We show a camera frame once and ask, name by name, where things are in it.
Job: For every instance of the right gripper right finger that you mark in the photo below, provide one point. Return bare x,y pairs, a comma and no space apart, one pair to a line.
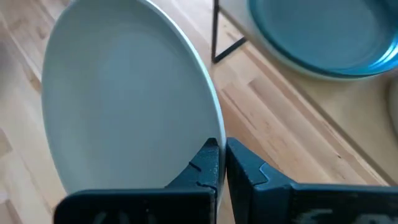
311,205

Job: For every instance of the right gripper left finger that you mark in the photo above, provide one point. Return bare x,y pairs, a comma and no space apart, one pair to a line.
140,207

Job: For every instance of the light grey plate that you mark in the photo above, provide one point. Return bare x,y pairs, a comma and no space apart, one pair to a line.
124,93

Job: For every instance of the dark teal plate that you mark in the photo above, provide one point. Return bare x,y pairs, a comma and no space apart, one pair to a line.
326,31

